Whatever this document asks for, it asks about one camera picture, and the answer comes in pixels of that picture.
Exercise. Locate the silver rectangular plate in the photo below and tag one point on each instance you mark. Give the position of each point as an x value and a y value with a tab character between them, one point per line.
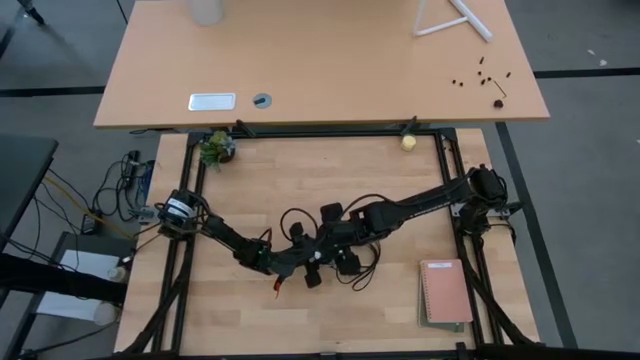
212	102

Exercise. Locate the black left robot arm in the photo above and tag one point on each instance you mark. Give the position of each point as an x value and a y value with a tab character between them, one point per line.
235	240

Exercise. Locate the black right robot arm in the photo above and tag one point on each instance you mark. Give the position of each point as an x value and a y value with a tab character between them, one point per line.
425	200

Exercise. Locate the black aluminium table frame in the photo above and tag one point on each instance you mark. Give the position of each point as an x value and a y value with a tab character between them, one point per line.
195	175

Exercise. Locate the black side table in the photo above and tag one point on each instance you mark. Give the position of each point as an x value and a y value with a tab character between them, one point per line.
25	170

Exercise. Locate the white tube frame stand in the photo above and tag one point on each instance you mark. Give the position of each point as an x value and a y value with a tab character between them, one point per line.
472	22

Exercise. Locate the translucent plastic cup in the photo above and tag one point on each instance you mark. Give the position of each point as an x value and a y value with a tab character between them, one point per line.
205	11

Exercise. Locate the white paper sheet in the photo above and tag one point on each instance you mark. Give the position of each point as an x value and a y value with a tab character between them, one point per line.
75	265

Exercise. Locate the pink spiral notebook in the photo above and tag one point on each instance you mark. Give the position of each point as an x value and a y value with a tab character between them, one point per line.
446	292

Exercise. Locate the black hex key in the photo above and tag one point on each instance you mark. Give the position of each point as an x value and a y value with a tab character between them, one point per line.
501	90

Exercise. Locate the black beam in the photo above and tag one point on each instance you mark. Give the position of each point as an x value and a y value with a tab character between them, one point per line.
50	280

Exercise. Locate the light wooden desk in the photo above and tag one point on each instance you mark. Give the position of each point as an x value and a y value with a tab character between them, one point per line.
325	60

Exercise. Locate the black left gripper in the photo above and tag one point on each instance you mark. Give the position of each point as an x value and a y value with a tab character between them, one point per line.
290	260

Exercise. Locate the green notebook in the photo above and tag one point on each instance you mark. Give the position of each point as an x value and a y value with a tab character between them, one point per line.
440	327

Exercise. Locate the black desk clamp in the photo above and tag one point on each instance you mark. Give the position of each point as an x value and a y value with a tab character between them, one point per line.
245	127
410	125

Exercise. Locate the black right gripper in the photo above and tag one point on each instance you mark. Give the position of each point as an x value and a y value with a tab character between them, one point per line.
345	235

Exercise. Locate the black power adapter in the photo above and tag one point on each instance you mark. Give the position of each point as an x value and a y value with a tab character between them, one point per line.
89	225

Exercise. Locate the black tripod leg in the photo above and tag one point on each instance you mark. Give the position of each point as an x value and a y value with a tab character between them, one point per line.
31	10

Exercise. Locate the small potted succulent plant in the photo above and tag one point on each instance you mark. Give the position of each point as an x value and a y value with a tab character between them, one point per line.
217	150

